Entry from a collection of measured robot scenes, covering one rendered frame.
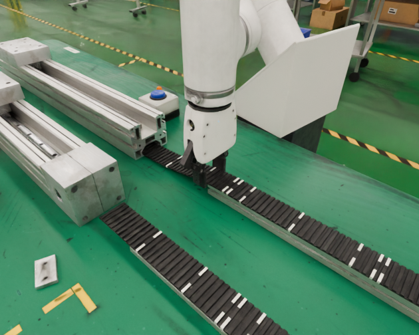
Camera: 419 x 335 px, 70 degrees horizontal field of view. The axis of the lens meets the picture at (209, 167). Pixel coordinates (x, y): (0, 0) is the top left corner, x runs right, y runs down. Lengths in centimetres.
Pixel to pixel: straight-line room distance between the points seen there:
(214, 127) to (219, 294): 26
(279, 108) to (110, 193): 44
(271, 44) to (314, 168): 35
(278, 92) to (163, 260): 48
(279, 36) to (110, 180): 56
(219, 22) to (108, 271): 40
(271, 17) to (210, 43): 45
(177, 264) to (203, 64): 29
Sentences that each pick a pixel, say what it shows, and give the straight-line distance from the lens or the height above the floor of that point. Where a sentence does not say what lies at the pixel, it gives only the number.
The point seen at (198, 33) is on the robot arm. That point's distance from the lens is 45.
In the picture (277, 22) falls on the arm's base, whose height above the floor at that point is 101.
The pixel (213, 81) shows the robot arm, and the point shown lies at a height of 102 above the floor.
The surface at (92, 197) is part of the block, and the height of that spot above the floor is 83.
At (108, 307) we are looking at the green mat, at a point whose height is 78.
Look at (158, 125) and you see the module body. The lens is 74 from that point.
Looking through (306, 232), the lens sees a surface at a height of 81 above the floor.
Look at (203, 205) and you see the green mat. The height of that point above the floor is 78.
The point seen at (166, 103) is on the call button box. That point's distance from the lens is 84.
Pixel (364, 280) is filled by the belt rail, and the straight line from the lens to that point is 53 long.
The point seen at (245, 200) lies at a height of 81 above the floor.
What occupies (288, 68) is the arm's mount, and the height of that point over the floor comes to 96.
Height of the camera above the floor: 120
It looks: 38 degrees down
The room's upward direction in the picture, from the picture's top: straight up
